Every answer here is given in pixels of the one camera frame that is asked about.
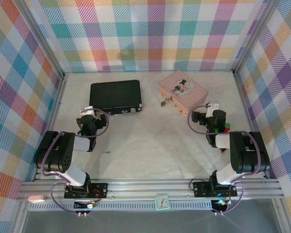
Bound pink tin box cartoon couple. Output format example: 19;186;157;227
159;70;209;117

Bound black base plate right arm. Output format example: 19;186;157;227
193;181;238;198

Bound black base plate left arm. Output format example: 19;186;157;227
64;182;109;200

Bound black hard case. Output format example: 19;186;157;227
89;80;144;117

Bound black connector board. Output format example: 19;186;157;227
212;199;228;212
74;200;97;211

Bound teal square clock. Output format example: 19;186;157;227
154;194;170;211

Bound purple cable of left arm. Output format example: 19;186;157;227
41;108;111;216

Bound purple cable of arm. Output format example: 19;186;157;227
187;103;260;216
41;108;111;216

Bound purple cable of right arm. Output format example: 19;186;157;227
187;103;260;216

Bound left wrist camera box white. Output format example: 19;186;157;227
79;106;95;117

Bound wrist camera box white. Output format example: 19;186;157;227
79;106;95;117
207;101;220;117

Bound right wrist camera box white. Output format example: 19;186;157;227
207;101;220;117

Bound aluminium side rail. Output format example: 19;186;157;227
232;69;270;180
33;72;68;182

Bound thin aluminium rail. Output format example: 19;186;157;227
63;69;236;74

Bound aluminium frame rail wide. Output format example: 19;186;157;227
16;181;286;201

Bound perforated grey cable tray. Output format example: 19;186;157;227
26;200;214;212

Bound aluminium frame post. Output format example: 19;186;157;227
232;0;279;76
18;0;66;79

